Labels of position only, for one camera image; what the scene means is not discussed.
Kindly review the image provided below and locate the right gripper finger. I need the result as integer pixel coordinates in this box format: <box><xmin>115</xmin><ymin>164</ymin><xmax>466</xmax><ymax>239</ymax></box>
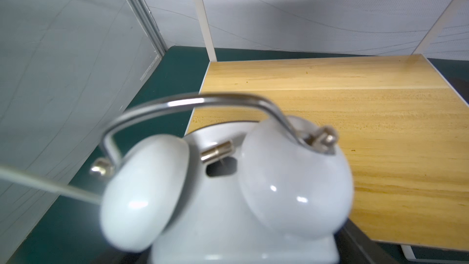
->
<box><xmin>335</xmin><ymin>219</ymin><xmax>398</xmax><ymax>264</ymax></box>

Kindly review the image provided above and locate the white twin-bell alarm clock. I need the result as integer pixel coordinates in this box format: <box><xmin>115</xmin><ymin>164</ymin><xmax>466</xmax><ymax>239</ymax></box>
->
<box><xmin>100</xmin><ymin>94</ymin><xmax>354</xmax><ymax>264</ymax></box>

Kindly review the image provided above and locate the wooden two-tier shelf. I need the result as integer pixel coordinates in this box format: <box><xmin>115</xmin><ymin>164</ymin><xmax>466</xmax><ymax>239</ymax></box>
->
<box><xmin>195</xmin><ymin>0</ymin><xmax>469</xmax><ymax>251</ymax></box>

